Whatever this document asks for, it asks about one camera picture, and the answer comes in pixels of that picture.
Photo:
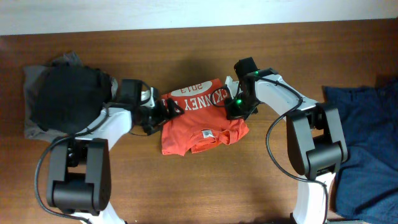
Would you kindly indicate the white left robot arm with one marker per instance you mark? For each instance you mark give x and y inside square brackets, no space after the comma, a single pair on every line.
[79,180]

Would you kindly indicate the orange printed t-shirt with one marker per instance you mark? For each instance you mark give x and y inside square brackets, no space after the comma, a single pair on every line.
[202,126]

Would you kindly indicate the navy blue garment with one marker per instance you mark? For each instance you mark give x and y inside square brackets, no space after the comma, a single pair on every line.
[366,184]

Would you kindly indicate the black folded garment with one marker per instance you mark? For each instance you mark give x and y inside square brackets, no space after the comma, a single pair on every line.
[71,98]

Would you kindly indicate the grey folded garment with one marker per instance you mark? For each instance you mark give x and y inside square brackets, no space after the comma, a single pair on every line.
[34,77]

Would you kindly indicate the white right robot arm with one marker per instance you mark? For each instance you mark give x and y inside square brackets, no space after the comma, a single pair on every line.
[316,144]

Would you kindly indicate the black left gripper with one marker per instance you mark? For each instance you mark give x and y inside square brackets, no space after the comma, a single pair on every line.
[163,114]

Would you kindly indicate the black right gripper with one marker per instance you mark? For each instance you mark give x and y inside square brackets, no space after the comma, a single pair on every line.
[233,113]

